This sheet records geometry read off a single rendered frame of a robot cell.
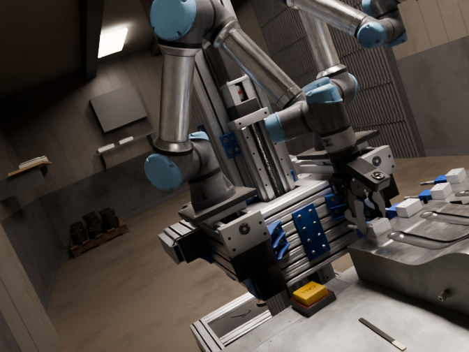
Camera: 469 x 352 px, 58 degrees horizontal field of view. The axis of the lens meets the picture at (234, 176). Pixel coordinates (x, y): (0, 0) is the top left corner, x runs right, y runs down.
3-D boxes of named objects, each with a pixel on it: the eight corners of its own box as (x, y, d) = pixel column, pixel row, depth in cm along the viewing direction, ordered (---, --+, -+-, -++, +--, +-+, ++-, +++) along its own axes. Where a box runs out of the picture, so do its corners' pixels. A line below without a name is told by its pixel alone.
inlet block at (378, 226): (345, 240, 112) (338, 221, 111) (359, 232, 114) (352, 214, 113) (380, 248, 100) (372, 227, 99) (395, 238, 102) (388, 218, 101)
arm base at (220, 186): (188, 208, 144) (177, 181, 142) (227, 189, 148) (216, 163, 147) (200, 212, 130) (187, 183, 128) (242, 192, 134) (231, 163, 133)
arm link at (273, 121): (285, 137, 115) (323, 125, 109) (271, 149, 105) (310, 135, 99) (275, 110, 113) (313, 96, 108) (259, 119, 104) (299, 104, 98)
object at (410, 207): (375, 222, 116) (368, 204, 115) (388, 214, 118) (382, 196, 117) (412, 227, 104) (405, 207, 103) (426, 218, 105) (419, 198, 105)
